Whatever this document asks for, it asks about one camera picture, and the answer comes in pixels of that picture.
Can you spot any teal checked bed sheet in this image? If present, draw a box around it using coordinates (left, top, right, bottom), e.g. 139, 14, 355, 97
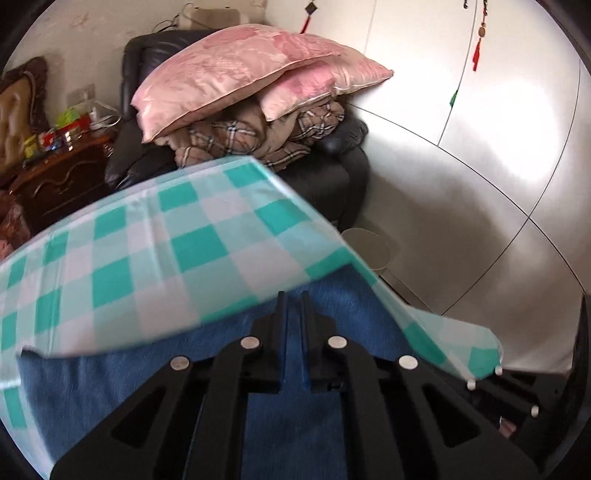
0, 154, 505, 476

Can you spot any grey wall socket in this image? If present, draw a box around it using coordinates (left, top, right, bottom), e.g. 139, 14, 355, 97
67, 83, 98, 105

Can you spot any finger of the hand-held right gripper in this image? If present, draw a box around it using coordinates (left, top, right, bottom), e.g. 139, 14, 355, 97
493, 364, 573, 409
465, 376, 542, 437

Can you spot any black leather armchair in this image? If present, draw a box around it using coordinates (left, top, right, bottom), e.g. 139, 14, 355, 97
105, 31, 371, 232

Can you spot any wire clothes hanger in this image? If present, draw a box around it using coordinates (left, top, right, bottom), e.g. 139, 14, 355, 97
154, 2, 195, 34

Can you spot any dark red knot ornament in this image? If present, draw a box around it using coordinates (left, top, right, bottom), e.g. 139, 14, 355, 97
301, 0, 320, 35

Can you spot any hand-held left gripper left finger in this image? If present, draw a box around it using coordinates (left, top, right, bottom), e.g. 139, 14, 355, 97
50, 291, 288, 480

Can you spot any large pink satin pillow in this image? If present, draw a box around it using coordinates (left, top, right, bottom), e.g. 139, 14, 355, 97
130, 25, 346, 144

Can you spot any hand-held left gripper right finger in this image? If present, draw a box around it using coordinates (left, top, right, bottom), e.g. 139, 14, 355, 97
300, 291, 541, 480

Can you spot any white wardrobe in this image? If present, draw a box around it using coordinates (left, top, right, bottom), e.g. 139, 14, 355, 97
263, 0, 591, 376

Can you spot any white round bin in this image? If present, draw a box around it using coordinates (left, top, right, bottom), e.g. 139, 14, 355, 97
341, 227, 393, 274

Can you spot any small pink satin pillow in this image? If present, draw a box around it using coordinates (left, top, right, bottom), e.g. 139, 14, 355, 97
259, 44, 394, 123

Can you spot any brown plaid blanket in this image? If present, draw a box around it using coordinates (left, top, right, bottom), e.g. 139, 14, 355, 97
154, 99, 347, 173

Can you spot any red tassel ornament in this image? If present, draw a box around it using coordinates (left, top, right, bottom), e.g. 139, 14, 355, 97
471, 0, 491, 73

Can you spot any red floral blanket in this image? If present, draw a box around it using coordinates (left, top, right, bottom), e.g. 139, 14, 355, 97
0, 191, 31, 259

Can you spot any tufted beige headboard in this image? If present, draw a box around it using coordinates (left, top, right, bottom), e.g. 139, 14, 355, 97
0, 58, 49, 185

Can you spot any dark wooden nightstand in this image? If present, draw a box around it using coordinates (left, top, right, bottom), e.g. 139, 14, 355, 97
9, 134, 116, 237

